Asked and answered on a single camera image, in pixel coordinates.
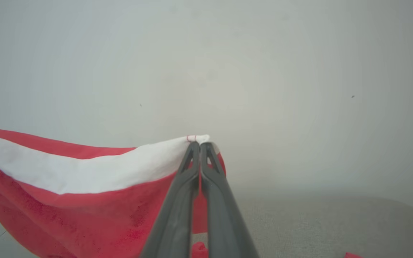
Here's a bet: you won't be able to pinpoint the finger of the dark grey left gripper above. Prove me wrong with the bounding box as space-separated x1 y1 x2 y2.
200 142 259 258
140 142 201 258

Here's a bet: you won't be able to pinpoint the red shorts with white stripe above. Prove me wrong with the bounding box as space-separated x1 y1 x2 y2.
0 128 227 258

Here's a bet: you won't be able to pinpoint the grey fabric sofa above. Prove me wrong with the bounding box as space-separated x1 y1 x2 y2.
191 192 413 258

